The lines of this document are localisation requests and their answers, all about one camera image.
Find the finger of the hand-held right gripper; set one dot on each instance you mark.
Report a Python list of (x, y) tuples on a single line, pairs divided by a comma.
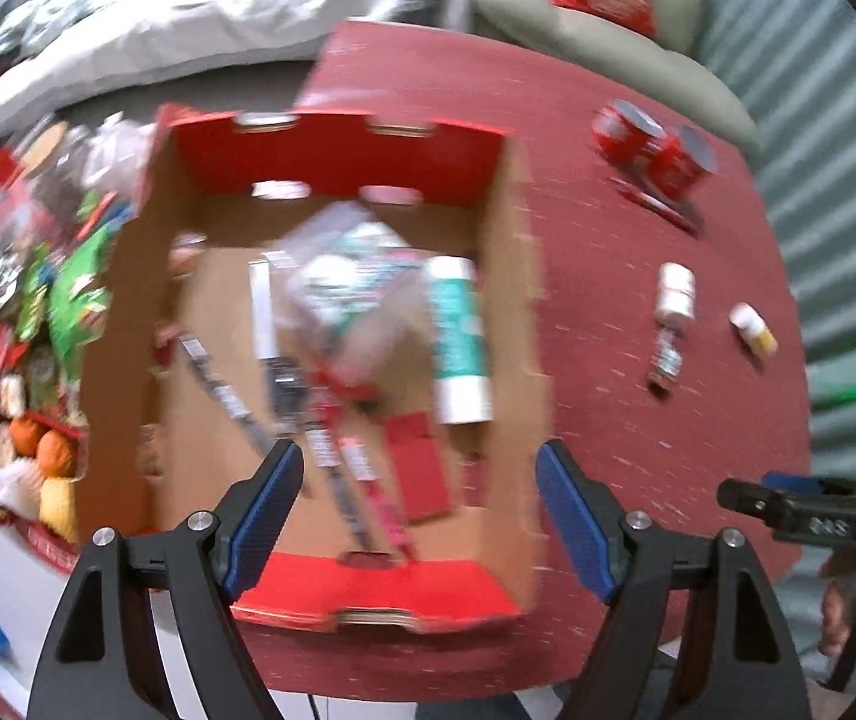
[(743, 496), (788, 481)]

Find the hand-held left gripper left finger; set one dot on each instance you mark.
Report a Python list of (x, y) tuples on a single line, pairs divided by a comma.
[(263, 517)]

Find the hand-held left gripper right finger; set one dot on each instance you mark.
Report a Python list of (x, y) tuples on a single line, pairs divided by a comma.
[(574, 525)]

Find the pens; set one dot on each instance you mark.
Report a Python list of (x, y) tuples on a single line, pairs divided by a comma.
[(360, 480)]

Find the dark labelled pen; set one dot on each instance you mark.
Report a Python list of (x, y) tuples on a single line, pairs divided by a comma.
[(222, 394)]

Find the red packet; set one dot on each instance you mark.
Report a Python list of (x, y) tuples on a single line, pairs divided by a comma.
[(417, 465)]

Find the white and grey pen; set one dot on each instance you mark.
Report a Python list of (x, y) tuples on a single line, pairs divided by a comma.
[(270, 345)]

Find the white and teal bottle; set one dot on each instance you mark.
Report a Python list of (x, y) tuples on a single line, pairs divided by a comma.
[(458, 330)]

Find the clear plastic box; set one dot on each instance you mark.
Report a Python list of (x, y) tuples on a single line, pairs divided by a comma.
[(338, 300)]

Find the red cardboard box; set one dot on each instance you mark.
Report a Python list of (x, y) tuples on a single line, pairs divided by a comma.
[(488, 255)]

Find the white yellow-label pill bottle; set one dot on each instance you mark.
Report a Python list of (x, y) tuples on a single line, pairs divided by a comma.
[(754, 330)]

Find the small dark bottle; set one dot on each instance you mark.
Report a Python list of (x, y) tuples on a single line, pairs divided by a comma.
[(666, 360)]

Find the yellow knitted ball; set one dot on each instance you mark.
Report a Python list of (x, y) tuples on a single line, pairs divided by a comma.
[(59, 510)]

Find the white jar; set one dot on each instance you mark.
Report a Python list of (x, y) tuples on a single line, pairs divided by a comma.
[(674, 300)]

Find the orange ball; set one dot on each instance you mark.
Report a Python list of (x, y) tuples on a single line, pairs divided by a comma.
[(59, 456), (25, 435)]

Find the red tray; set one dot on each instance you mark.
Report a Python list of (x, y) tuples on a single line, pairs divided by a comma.
[(45, 551)]

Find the white knitted ball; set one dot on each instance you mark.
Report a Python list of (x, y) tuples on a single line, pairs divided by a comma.
[(15, 484)]

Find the green snack packet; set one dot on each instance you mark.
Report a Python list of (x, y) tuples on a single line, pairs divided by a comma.
[(34, 300), (79, 300)]

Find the red pen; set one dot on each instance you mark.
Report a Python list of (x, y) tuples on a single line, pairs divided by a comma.
[(657, 204)]

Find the red tin can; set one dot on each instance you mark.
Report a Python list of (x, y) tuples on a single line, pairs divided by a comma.
[(687, 161), (623, 135)]

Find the clear plastic bag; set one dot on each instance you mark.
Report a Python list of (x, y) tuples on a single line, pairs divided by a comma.
[(120, 154)]

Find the grey cushioned armchair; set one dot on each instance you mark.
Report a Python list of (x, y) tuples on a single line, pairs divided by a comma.
[(668, 82)]

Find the white printed blanket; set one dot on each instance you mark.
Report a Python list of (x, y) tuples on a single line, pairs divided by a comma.
[(210, 15)]

